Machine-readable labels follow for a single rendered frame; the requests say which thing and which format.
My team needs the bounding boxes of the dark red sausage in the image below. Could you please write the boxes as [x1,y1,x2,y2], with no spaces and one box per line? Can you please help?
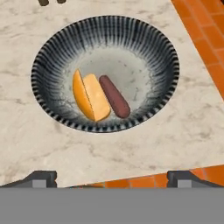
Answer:
[98,74,131,119]

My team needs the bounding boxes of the black and white striped bowl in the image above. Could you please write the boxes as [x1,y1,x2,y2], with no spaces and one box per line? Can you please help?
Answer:
[30,15,180,134]

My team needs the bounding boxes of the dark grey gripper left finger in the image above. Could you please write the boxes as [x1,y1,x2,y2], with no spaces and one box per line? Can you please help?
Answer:
[0,170,58,189]

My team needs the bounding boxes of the orange hot dog bun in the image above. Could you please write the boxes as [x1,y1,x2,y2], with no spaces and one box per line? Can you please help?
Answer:
[72,68,112,123]

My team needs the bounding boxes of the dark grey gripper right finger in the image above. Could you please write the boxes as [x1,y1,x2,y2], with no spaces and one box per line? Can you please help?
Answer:
[166,170,224,189]

